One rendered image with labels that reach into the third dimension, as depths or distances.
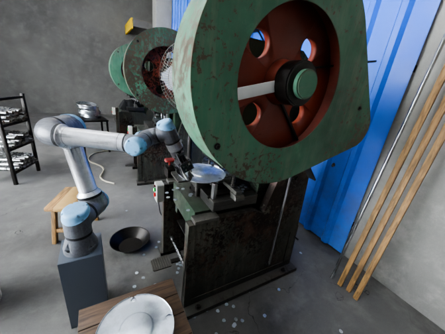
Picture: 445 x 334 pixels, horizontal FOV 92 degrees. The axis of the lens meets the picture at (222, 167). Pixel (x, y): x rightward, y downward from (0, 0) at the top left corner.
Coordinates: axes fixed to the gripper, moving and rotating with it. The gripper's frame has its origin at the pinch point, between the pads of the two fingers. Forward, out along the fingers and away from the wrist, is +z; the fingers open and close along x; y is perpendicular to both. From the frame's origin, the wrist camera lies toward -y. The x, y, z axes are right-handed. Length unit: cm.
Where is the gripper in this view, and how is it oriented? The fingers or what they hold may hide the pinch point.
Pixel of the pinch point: (189, 178)
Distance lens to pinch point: 119.8
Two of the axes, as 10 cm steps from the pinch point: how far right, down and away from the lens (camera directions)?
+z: 2.6, 8.0, 5.5
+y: 5.1, 3.6, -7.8
